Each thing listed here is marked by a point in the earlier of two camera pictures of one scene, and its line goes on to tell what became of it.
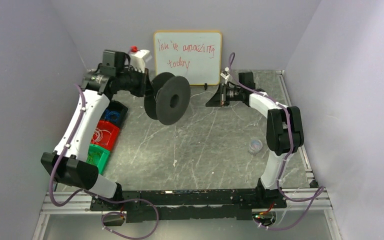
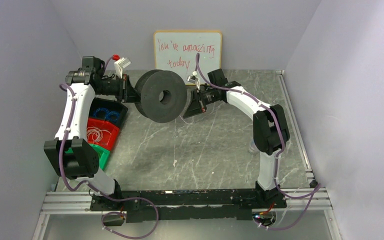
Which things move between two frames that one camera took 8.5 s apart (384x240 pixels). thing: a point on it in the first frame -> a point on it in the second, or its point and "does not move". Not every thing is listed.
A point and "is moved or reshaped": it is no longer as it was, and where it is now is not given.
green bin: x=98 y=156 does not move
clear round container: x=255 y=146 does not move
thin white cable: x=232 y=106 -> x=188 y=123
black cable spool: x=170 y=101 is moved or reshaped
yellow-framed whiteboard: x=195 y=56 does not move
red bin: x=105 y=135 does not move
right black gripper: x=222 y=94 -> x=201 y=101
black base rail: x=188 y=205 does not move
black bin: x=115 y=113 does not move
